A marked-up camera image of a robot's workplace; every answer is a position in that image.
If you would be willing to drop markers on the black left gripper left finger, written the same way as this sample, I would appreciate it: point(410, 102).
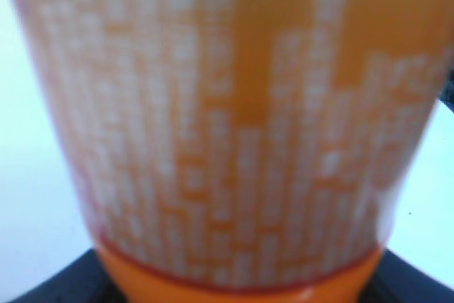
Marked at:
point(83, 281)

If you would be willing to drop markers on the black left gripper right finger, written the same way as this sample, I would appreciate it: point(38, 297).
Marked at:
point(396, 281)

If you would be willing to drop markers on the orange soda plastic bottle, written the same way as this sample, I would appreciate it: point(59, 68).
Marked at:
point(239, 150)

